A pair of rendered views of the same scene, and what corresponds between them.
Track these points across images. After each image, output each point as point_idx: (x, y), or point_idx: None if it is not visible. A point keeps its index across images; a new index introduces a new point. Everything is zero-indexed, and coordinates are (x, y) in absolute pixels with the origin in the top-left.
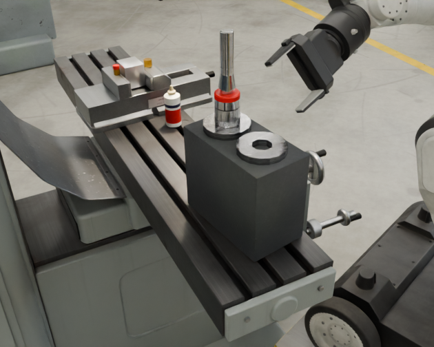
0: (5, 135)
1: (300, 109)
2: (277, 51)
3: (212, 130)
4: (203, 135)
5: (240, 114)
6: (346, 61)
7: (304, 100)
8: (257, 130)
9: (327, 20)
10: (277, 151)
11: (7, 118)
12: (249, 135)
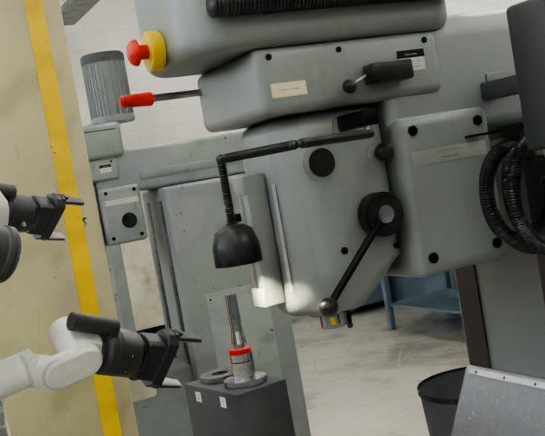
0: (481, 387)
1: (177, 380)
2: (188, 336)
3: (258, 371)
4: (266, 376)
5: (231, 382)
6: None
7: (170, 383)
8: (219, 387)
9: (131, 331)
10: (208, 372)
11: (535, 429)
12: (227, 375)
